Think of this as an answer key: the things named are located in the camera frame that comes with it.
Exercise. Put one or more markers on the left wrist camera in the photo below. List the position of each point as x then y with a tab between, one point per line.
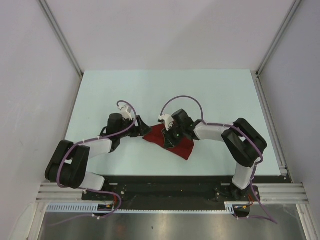
127	112

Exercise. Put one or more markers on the right aluminium frame post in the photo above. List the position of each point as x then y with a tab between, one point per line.
278	36

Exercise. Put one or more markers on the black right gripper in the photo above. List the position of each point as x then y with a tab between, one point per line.
169	142

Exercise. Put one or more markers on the right aluminium table rail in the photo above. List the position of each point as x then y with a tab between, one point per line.
302	205

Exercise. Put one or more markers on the aluminium frame post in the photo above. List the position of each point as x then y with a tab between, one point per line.
48	13
278	36

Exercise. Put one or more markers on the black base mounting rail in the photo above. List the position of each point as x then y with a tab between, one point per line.
174	193

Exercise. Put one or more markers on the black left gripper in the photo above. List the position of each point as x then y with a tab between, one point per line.
142	130

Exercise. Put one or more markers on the front aluminium frame rail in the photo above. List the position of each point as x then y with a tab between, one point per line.
52	193

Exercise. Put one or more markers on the red cloth napkin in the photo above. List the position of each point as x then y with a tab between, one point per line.
183	149

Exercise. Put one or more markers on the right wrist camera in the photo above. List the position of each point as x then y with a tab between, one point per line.
167	120

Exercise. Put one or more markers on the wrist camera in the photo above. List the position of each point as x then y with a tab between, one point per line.
167	120
127	112

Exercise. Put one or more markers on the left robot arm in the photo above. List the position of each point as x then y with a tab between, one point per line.
68	165

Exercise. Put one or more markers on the left aluminium frame post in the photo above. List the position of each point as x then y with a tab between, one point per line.
48	13

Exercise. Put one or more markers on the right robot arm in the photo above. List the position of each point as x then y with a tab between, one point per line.
244	143

